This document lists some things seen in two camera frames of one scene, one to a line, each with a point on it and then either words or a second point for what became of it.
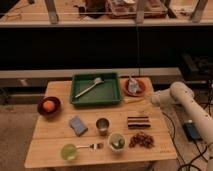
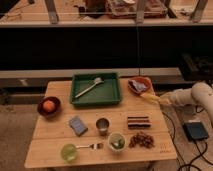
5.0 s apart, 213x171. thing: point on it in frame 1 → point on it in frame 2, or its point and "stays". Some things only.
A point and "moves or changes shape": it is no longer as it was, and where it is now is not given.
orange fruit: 48,105 stays
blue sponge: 78,125 stays
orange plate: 142,87 moves or changes shape
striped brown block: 138,122 stays
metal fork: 93,146 stays
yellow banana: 133,99 moves or changes shape
